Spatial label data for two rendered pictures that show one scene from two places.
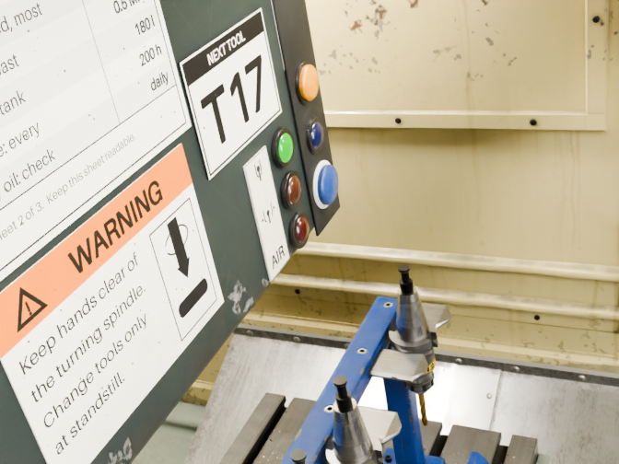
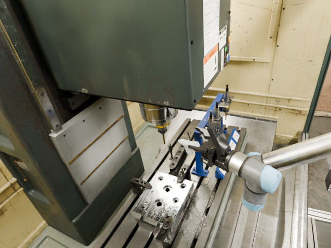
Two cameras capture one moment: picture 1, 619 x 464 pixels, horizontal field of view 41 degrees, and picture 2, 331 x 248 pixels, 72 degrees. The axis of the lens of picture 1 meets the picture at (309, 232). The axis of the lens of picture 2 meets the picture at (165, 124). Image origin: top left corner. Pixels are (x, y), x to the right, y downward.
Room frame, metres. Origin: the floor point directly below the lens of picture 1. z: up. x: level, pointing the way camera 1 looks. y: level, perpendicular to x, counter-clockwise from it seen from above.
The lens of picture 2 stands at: (-0.44, 0.25, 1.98)
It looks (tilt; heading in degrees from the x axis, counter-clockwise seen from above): 34 degrees down; 3
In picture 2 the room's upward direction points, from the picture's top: 8 degrees counter-clockwise
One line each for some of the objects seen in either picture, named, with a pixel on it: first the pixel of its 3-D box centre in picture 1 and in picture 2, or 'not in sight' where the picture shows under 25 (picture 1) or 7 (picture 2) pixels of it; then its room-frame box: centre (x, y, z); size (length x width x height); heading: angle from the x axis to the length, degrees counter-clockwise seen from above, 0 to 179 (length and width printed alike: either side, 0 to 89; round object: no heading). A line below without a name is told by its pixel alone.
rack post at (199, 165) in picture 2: not in sight; (199, 154); (0.56, 0.13, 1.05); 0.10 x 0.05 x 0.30; 61
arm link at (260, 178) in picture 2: not in sight; (260, 175); (0.06, 0.00, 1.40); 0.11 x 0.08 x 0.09; 43
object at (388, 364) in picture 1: (401, 365); (224, 105); (0.82, -0.08, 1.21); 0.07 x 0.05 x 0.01; 61
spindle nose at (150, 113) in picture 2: not in sight; (158, 101); (0.39, 0.31, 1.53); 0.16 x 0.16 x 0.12
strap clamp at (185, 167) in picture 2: not in sight; (183, 175); (0.48, 0.23, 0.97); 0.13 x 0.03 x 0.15; 151
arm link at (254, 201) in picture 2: not in sight; (254, 190); (0.08, 0.00, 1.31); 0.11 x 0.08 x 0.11; 162
